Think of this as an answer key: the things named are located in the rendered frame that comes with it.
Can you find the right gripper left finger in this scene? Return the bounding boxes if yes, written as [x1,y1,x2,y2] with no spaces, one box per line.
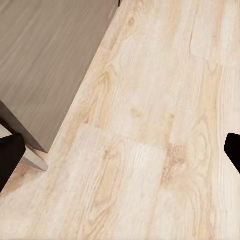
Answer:
[0,133,26,193]

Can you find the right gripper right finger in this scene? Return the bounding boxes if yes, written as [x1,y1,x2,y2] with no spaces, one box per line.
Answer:
[224,133,240,173]

